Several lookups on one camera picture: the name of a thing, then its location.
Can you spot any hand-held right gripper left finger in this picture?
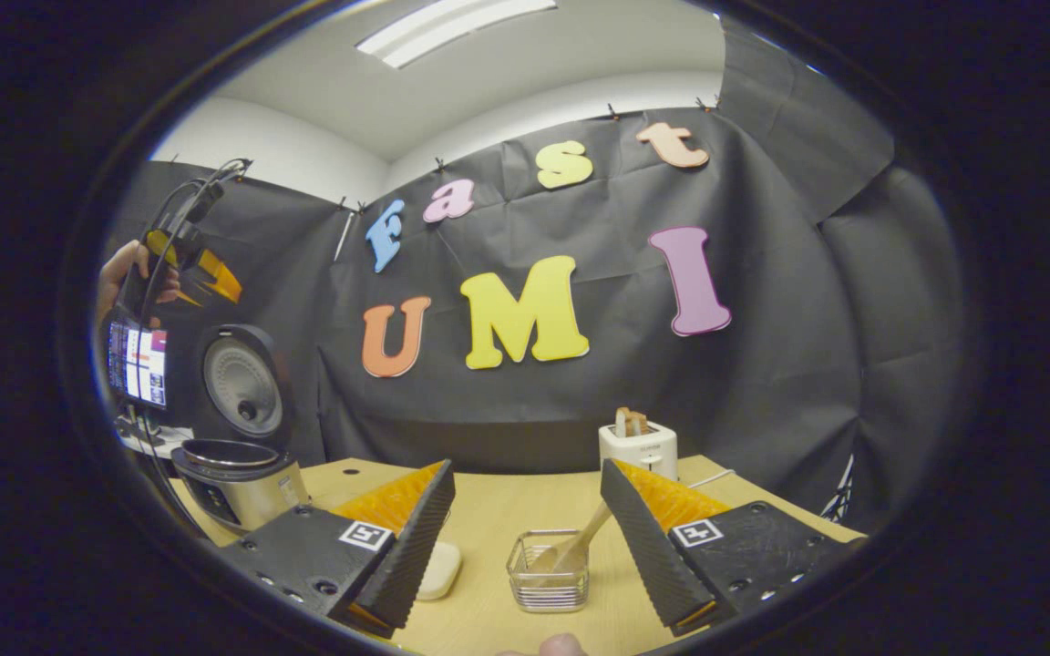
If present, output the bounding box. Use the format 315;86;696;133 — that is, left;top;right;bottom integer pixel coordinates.
218;458;458;639

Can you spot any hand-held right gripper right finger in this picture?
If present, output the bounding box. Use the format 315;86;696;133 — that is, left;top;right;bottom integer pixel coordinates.
599;457;870;639

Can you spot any wooden spoon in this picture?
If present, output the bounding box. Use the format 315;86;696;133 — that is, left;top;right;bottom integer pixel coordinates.
529;498;615;576

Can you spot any clear chopstick holder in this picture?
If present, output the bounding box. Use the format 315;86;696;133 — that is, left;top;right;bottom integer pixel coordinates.
506;529;591;614

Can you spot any black silver rice cooker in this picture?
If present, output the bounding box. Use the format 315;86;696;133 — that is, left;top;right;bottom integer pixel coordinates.
170;323;313;538

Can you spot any white toaster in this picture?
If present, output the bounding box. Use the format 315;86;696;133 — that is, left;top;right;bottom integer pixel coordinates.
598;420;679;483

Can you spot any computer monitor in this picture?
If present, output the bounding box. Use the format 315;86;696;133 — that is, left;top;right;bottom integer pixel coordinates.
105;320;170;410

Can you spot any white side table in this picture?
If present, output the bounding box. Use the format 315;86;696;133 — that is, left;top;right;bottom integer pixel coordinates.
118;423;194;458

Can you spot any ceiling light panel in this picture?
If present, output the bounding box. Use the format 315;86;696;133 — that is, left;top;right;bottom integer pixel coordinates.
355;0;559;70

